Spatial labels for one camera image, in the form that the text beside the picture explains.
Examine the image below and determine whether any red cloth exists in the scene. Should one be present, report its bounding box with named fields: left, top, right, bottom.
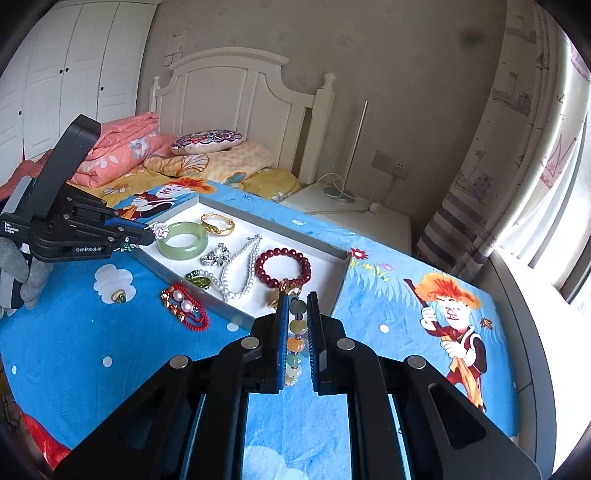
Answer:
left=0, top=152, right=54, bottom=199

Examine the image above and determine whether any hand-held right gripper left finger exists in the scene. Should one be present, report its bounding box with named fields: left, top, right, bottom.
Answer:
left=53, top=293, right=291, bottom=480

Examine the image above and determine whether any silver pearl brooch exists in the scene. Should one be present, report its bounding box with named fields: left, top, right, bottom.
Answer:
left=200, top=244, right=232, bottom=268

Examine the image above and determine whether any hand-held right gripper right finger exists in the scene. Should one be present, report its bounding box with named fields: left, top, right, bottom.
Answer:
left=306, top=292, right=543, bottom=480

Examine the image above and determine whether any pink floral quilt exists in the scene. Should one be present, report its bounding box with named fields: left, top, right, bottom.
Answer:
left=69, top=112, right=176, bottom=189

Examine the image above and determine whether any red bead bracelet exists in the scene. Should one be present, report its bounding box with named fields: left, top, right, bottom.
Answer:
left=255, top=248, right=312, bottom=291

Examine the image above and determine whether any silver floor lamp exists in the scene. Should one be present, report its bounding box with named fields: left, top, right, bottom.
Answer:
left=318, top=100, right=369, bottom=204

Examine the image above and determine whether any cream shell print pillow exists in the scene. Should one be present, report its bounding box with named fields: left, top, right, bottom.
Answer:
left=143, top=141, right=274, bottom=182

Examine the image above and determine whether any white sheer curtain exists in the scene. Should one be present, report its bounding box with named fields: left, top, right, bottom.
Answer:
left=499, top=60, right=591, bottom=296

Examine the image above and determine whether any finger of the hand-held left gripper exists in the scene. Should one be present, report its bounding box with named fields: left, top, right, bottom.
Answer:
left=111, top=228, right=157, bottom=247
left=105, top=213, right=155, bottom=238

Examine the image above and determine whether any green gem brooch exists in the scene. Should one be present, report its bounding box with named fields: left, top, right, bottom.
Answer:
left=185, top=270, right=214, bottom=291

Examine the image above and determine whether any yellow pillow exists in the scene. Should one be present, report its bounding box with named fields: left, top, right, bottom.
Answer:
left=240, top=168, right=301, bottom=203

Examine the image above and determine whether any white charger cable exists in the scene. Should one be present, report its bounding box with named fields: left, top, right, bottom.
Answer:
left=305, top=173, right=384, bottom=215

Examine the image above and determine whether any wall socket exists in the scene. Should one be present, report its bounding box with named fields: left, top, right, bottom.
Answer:
left=372, top=148, right=410, bottom=178

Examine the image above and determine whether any grey cardboard box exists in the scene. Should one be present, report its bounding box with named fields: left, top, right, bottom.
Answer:
left=117, top=194, right=352, bottom=333

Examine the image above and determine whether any white wooden headboard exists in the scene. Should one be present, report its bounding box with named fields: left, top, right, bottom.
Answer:
left=148, top=47, right=336, bottom=183

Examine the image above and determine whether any white pearl necklace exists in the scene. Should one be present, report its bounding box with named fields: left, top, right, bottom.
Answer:
left=219, top=234, right=264, bottom=302

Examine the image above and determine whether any patterned curtain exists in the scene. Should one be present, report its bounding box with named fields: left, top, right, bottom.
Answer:
left=416, top=0, right=573, bottom=284

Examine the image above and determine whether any person's left hand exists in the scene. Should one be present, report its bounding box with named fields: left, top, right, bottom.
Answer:
left=0, top=237, right=51, bottom=310

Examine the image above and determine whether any patterned round pillow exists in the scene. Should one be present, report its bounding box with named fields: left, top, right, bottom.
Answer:
left=171, top=130, right=244, bottom=155

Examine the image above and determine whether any blue printed blanket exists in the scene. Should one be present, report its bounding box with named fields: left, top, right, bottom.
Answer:
left=0, top=178, right=520, bottom=480

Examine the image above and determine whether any white wardrobe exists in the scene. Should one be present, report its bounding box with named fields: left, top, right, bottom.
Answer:
left=0, top=0, right=162, bottom=162

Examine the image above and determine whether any red cord pearl bracelet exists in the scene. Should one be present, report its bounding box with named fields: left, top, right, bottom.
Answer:
left=159, top=284, right=211, bottom=330

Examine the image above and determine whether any green jade bangle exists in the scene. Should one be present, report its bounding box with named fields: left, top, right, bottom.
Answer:
left=157, top=222, right=209, bottom=260

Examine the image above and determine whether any multicolour stone bead bracelet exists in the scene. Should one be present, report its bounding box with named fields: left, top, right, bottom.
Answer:
left=265, top=277, right=309, bottom=387

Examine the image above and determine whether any white nightstand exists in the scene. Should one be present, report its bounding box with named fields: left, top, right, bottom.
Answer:
left=279, top=182, right=411, bottom=257

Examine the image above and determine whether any gold bangle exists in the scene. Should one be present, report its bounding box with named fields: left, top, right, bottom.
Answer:
left=199, top=212, right=236, bottom=237

